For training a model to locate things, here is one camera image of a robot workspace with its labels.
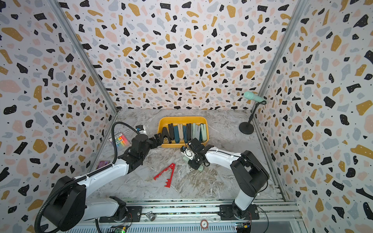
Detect coloured marker pack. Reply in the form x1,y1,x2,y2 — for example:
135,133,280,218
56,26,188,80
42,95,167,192
115,132,130,149

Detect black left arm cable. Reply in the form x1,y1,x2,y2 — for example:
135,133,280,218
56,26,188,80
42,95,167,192
111,121,140,164

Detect cream pruning pliers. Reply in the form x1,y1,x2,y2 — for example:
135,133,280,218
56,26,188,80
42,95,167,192
178,124,184,140

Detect teal pliers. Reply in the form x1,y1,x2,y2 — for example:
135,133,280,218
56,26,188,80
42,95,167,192
183,125,188,143
173,125,180,144

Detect yellow plastic storage box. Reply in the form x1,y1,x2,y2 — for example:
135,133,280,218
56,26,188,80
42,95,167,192
157,116,209,148

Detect red pruning pliers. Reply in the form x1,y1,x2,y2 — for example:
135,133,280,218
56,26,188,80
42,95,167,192
153,163,176,188

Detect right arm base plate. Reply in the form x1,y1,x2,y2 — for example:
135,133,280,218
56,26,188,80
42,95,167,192
218,203,259,220

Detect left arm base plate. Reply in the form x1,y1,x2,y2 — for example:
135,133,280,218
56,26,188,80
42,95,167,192
99,206,143,223

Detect black microphone stand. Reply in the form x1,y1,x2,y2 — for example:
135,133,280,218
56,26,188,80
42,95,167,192
239,101,267,135

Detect silver round knob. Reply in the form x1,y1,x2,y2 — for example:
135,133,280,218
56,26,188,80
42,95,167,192
146,211,156,221

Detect small pink card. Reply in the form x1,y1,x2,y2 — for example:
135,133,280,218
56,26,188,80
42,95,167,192
97,160,111,169

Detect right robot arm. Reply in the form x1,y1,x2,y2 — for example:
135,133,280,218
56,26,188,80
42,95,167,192
180,138,270,214

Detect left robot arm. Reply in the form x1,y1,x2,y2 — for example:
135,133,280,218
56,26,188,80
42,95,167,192
34,134,162,233

